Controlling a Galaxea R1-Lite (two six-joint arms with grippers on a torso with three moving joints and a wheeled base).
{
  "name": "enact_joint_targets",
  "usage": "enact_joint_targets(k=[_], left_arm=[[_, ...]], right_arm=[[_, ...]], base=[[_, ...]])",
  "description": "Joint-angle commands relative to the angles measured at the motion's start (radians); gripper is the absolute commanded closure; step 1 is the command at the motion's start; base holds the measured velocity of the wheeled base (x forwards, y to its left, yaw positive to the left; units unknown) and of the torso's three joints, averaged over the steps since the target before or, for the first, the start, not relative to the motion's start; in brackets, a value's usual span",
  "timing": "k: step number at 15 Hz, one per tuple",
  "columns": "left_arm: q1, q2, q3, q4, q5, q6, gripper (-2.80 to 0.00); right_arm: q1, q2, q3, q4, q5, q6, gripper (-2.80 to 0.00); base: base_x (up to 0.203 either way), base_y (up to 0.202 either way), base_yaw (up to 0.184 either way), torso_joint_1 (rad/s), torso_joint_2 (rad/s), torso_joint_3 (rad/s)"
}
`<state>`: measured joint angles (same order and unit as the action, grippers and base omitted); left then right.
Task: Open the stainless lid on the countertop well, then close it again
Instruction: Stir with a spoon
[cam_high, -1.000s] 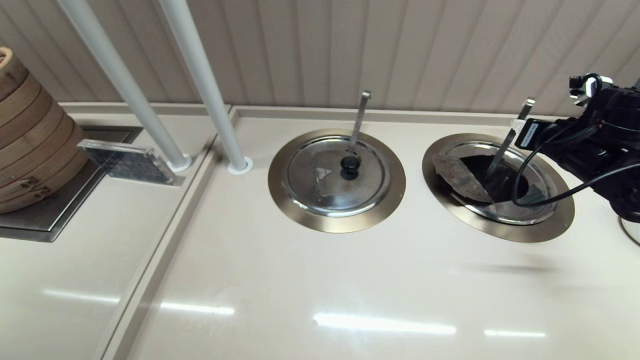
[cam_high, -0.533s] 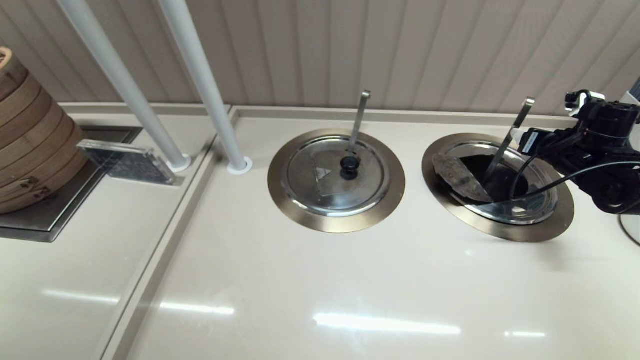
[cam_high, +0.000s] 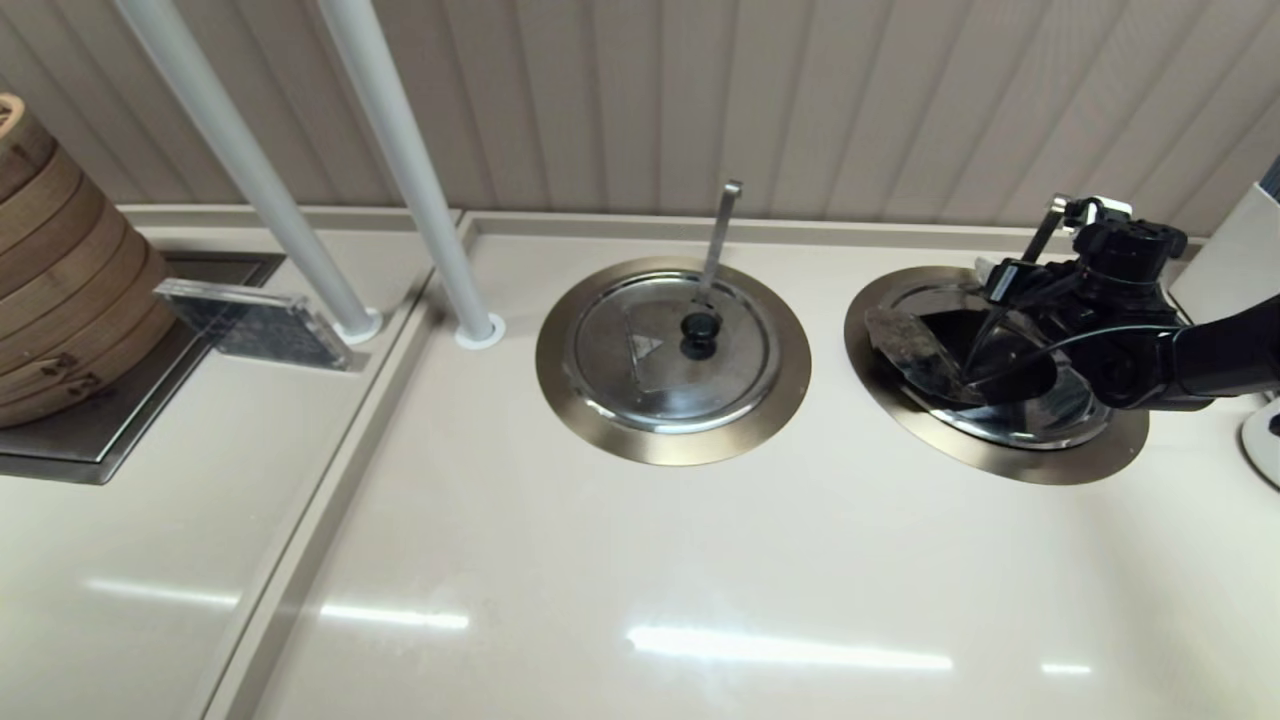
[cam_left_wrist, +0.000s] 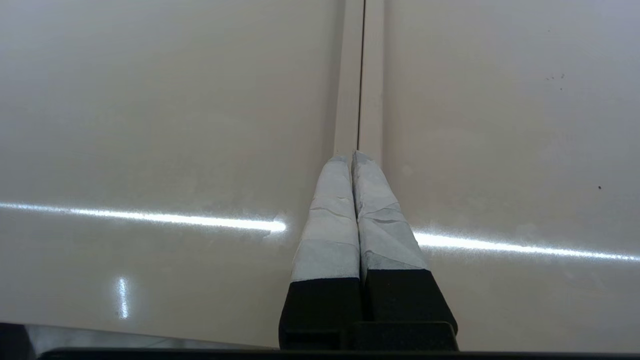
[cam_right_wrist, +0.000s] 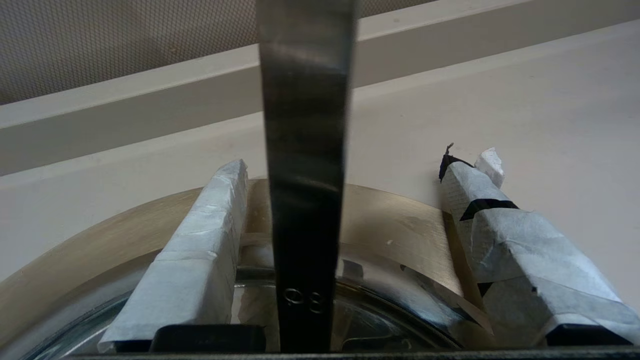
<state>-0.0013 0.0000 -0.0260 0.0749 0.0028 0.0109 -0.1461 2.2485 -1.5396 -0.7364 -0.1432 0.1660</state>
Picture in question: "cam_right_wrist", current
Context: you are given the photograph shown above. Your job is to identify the round metal pan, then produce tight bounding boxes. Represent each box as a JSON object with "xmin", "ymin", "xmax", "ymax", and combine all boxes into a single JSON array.
[{"xmin": 0, "ymin": 177, "xmax": 493, "ymax": 351}]

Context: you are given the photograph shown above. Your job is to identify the steel ladle handle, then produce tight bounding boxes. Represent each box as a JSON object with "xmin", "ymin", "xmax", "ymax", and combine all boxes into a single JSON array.
[{"xmin": 255, "ymin": 0, "xmax": 359, "ymax": 353}]

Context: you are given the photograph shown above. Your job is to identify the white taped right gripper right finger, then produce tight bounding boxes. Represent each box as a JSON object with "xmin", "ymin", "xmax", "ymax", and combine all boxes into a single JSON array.
[{"xmin": 440, "ymin": 145, "xmax": 640, "ymax": 346}]

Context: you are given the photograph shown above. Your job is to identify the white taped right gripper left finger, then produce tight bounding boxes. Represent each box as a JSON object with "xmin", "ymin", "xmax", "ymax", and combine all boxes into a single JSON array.
[{"xmin": 97, "ymin": 159, "xmax": 249, "ymax": 353}]

